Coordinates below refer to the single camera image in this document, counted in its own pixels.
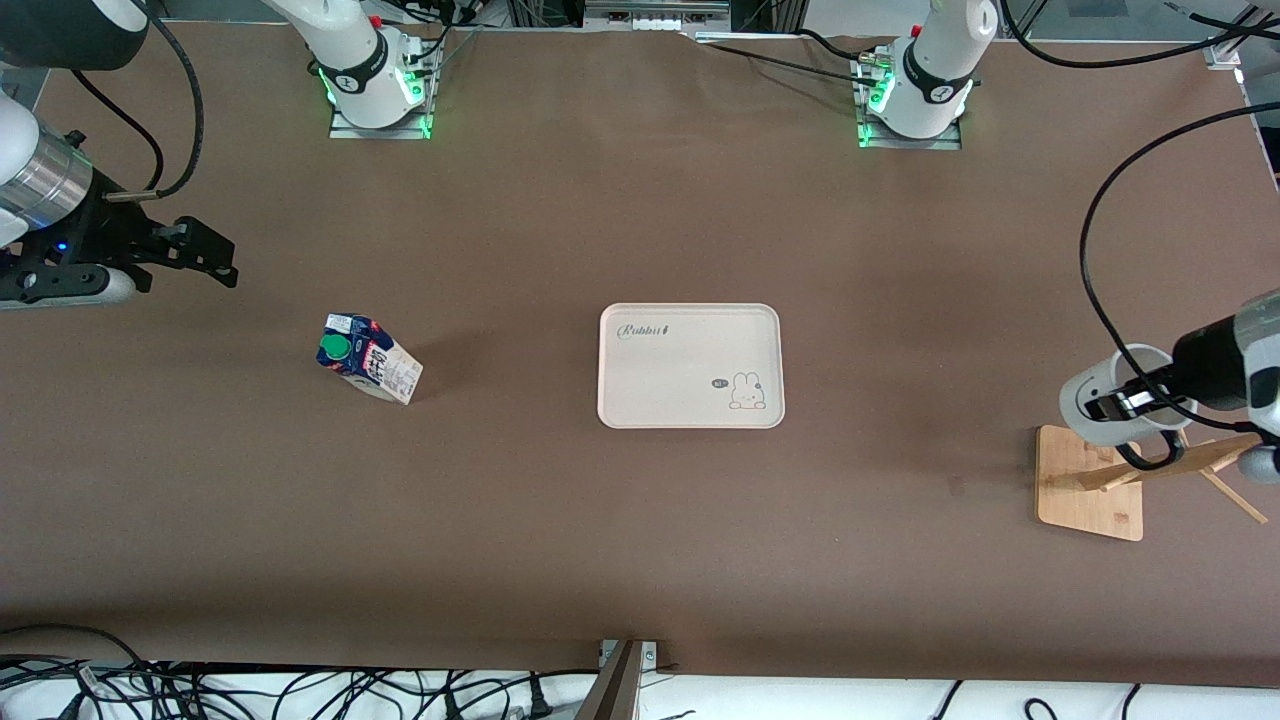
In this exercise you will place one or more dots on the grey metal bracket beam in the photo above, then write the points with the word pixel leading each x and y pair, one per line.
pixel 615 690

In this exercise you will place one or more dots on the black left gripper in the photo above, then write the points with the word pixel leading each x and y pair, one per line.
pixel 1206 364

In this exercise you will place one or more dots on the blue milk carton green cap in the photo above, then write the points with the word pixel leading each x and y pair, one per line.
pixel 375 365

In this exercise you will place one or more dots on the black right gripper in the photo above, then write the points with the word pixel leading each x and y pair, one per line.
pixel 100 232

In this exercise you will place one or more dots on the white power strip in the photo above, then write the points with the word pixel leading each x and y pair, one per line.
pixel 655 12

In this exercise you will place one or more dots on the aluminium frame profile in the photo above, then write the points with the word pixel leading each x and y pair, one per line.
pixel 1225 50

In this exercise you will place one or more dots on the cream rabbit print tray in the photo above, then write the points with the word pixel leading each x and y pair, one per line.
pixel 690 365

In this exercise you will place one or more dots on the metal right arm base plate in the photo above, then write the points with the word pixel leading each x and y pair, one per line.
pixel 345 131

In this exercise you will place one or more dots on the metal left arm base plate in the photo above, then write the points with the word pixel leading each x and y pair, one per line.
pixel 940 144

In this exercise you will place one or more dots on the wooden cup rack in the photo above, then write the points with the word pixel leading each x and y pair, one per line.
pixel 1085 500

